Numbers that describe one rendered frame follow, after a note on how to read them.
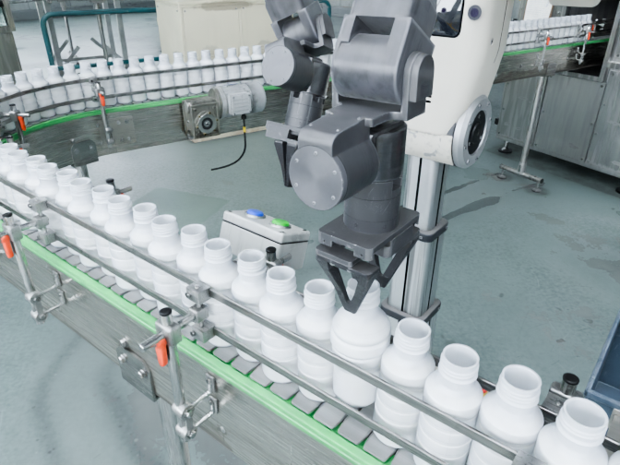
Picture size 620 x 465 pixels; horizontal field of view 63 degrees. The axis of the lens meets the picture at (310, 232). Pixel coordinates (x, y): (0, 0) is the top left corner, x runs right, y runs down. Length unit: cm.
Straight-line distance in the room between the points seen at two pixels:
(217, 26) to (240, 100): 263
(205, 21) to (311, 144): 430
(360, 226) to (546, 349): 207
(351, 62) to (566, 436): 38
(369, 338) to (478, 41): 66
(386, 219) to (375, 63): 15
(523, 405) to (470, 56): 70
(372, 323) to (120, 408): 168
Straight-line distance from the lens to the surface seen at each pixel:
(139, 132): 220
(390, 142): 48
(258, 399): 74
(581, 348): 260
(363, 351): 59
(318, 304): 62
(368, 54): 46
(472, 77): 108
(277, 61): 78
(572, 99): 437
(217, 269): 73
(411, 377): 58
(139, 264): 88
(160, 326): 72
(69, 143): 212
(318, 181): 43
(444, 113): 110
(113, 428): 212
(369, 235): 51
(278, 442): 77
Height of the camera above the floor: 152
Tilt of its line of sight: 29 degrees down
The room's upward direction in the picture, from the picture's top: straight up
